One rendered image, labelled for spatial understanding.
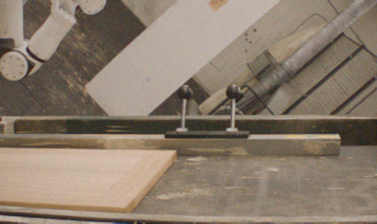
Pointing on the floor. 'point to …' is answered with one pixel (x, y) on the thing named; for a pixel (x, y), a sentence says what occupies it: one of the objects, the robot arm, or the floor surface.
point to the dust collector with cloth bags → (260, 81)
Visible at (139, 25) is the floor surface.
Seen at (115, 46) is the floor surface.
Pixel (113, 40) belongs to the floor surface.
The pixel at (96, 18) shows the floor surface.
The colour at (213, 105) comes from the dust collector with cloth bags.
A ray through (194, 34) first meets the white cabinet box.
